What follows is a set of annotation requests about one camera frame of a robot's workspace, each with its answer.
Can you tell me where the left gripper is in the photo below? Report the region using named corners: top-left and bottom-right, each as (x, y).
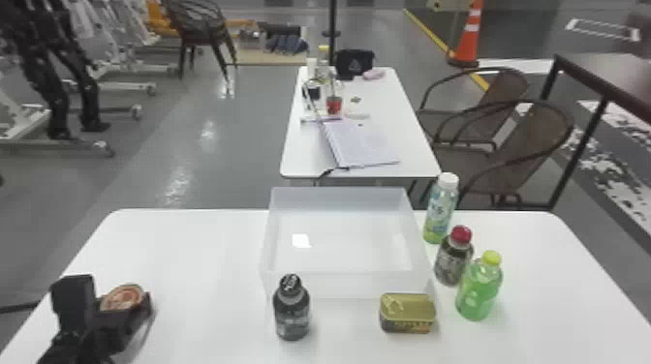
top-left (86, 290), bottom-right (155, 357)

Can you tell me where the clear box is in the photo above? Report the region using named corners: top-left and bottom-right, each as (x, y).
top-left (259, 185), bottom-right (435, 300)

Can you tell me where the pale green bottle, white cap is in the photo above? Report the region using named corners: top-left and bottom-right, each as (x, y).
top-left (422, 171), bottom-right (460, 246)

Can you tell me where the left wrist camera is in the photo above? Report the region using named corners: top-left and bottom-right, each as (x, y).
top-left (48, 273), bottom-right (99, 334)

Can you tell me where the white side table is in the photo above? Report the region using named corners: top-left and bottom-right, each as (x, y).
top-left (279, 65), bottom-right (443, 191)

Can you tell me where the open white notebook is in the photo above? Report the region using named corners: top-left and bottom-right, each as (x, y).
top-left (319, 118), bottom-right (401, 170)

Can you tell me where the dark bottle with red cap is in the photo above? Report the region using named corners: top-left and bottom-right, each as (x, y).
top-left (433, 224), bottom-right (476, 288)

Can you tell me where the brown round can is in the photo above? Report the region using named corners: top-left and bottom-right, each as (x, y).
top-left (98, 283), bottom-right (147, 313)

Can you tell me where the black bag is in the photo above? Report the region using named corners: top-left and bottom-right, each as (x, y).
top-left (333, 47), bottom-right (377, 81)

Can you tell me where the dark chair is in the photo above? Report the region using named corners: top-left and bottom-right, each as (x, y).
top-left (161, 0), bottom-right (239, 81)

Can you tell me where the yellow can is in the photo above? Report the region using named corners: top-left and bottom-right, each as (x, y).
top-left (378, 291), bottom-right (438, 335)

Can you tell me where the black bottle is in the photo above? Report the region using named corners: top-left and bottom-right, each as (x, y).
top-left (271, 273), bottom-right (311, 342)

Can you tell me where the orange cone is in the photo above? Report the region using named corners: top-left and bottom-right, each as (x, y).
top-left (446, 0), bottom-right (485, 70)

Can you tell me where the brown chair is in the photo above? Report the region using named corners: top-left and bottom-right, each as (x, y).
top-left (431, 98), bottom-right (575, 211)
top-left (416, 66), bottom-right (531, 152)

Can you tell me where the dark side table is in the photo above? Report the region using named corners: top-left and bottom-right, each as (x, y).
top-left (538, 50), bottom-right (651, 213)

